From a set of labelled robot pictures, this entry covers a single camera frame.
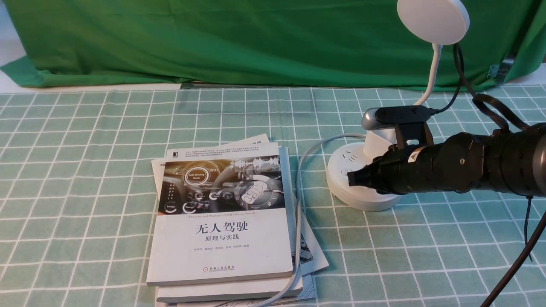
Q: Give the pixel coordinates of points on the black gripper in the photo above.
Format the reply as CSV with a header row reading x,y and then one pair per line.
x,y
398,171

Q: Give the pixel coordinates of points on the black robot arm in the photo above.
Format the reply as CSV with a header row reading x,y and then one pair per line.
x,y
511,163

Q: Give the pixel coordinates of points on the white desk lamp with sockets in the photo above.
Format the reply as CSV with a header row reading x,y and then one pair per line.
x,y
439,22

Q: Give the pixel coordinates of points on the white self-driving textbook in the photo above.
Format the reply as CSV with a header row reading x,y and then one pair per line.
x,y
222,238

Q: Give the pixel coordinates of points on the metal binder clip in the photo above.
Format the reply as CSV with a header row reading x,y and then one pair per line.
x,y
499,72

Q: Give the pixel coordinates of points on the green checked tablecloth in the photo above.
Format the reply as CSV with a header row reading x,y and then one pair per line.
x,y
78,200

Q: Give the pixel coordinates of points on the green backdrop cloth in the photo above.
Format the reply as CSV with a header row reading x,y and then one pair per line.
x,y
342,43

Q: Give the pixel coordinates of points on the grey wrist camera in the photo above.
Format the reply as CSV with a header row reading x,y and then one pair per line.
x,y
408,122

